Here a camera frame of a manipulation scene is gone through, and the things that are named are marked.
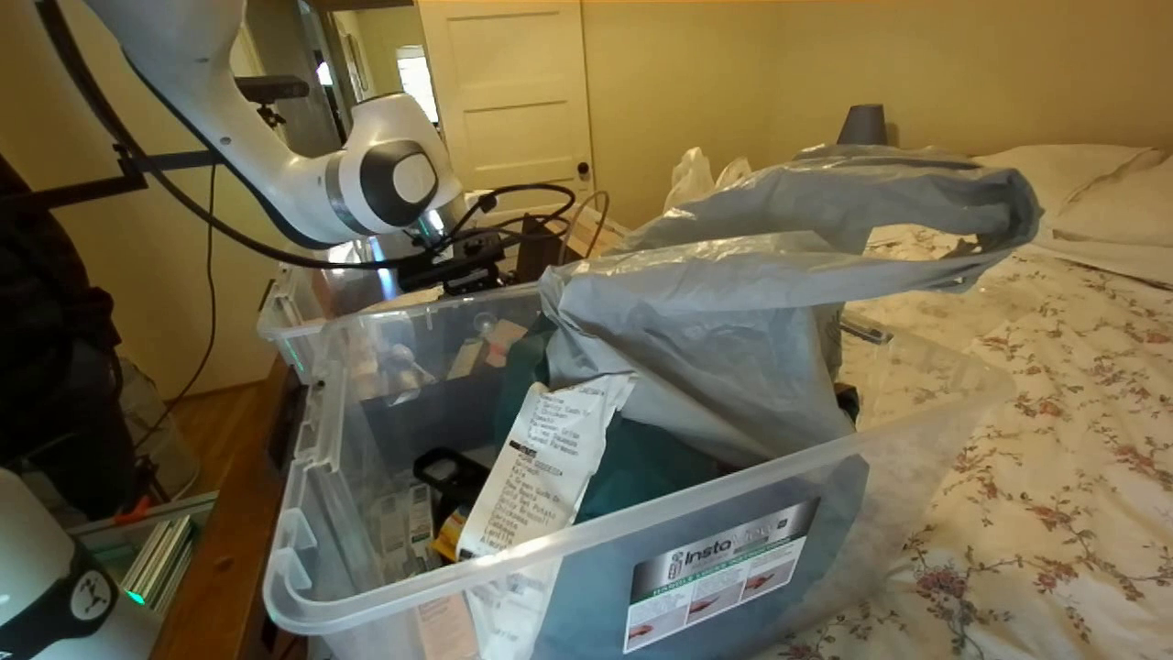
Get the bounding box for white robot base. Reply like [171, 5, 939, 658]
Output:
[0, 466, 124, 660]

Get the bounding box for black camera tripod arm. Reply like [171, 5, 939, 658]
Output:
[34, 71, 311, 214]

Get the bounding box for cream panelled door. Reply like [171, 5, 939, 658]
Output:
[412, 0, 603, 229]

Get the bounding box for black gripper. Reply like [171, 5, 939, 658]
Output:
[397, 218, 528, 297]

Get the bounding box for thin black wall cable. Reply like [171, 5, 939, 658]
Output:
[127, 161, 225, 446]

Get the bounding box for cardboard bin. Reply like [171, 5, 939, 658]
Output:
[252, 208, 547, 407]

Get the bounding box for teal cloth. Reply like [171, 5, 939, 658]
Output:
[493, 328, 745, 523]

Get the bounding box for clear plastic packet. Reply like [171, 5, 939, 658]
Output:
[363, 480, 445, 579]

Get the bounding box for brown paper bag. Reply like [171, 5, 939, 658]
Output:
[519, 186, 616, 289]

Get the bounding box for long white paper receipt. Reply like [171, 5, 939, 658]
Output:
[453, 370, 638, 567]

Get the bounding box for large clear plastic storage box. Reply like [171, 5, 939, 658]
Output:
[260, 274, 1019, 660]

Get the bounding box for white label sticker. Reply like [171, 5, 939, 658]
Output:
[621, 496, 821, 658]

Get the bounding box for floral bed cover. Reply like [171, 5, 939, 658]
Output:
[750, 218, 1173, 660]

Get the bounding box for black square item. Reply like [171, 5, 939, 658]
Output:
[412, 445, 493, 520]

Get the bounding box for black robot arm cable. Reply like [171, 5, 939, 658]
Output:
[34, 0, 583, 274]

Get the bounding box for white pillow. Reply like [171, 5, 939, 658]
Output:
[971, 139, 1173, 295]

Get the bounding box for grey plastic bag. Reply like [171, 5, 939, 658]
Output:
[531, 143, 1047, 469]

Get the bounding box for translucent white plastic bag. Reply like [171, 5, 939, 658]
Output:
[661, 143, 761, 214]

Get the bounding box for black bag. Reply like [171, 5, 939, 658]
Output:
[0, 153, 138, 523]

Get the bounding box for aluminium rail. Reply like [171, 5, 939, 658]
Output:
[68, 488, 225, 616]

